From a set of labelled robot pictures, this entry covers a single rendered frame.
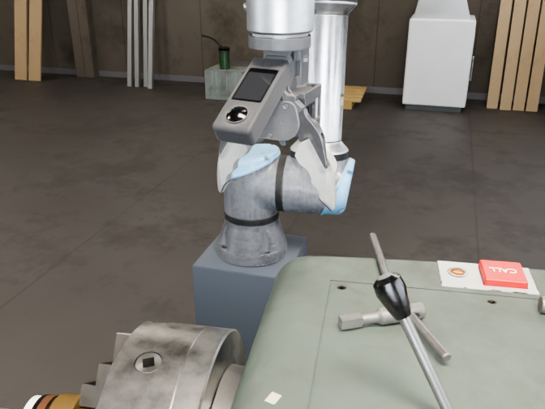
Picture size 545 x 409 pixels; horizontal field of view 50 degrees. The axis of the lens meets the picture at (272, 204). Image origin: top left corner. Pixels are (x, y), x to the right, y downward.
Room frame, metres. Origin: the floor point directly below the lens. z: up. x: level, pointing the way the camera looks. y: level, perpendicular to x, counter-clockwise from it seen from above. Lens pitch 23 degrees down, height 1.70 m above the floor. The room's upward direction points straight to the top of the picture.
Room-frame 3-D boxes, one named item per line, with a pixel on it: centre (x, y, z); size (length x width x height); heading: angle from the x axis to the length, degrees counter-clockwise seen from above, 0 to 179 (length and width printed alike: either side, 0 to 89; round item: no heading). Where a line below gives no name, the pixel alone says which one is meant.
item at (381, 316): (0.63, -0.14, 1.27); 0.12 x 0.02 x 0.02; 104
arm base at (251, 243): (1.13, 0.04, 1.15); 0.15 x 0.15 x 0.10
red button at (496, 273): (0.75, -0.34, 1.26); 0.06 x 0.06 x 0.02; 80
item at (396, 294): (0.50, -0.12, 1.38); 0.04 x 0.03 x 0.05; 80
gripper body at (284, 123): (0.69, -0.01, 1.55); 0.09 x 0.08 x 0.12; 157
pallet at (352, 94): (7.25, -0.55, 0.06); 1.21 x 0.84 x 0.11; 74
